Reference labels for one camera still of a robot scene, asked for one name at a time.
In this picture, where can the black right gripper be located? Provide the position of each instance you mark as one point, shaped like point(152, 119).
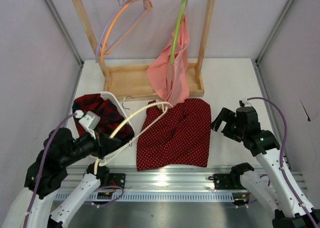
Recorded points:
point(228, 125)

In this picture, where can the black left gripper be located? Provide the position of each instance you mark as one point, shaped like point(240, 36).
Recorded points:
point(101, 145)

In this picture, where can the red polka dot skirt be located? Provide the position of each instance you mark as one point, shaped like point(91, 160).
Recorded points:
point(181, 136)

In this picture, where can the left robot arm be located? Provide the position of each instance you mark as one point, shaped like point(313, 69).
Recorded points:
point(33, 206)

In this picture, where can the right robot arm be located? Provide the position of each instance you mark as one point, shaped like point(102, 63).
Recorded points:
point(283, 198)

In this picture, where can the pink pleated skirt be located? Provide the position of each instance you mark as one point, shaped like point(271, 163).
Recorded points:
point(169, 80)

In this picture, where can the green hanger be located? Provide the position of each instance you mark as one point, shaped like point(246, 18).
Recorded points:
point(182, 11)

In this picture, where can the orange hanger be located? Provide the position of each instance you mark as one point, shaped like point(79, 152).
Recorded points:
point(125, 19)

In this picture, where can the purple hanger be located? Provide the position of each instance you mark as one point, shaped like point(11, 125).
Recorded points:
point(103, 48)

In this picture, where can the red plaid garment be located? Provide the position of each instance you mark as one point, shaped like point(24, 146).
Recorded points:
point(105, 115)

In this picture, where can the white plastic basket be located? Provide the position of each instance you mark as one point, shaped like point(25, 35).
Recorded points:
point(117, 112)

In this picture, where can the wooden clothes rack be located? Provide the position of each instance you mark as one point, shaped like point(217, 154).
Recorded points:
point(131, 80)

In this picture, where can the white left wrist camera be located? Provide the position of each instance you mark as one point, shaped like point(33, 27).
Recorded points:
point(88, 121)

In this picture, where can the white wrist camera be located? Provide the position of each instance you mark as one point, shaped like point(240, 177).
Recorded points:
point(88, 121)
point(244, 103)

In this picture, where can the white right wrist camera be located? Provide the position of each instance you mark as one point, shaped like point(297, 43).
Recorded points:
point(244, 103)

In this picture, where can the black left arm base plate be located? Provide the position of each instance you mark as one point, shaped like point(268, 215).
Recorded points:
point(114, 179)

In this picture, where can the aluminium mounting rail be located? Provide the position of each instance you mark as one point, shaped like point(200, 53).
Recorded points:
point(167, 179)

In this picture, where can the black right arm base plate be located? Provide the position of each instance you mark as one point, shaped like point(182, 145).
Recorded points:
point(222, 181)

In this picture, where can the white slotted cable duct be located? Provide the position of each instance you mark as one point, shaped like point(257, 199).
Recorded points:
point(100, 196)

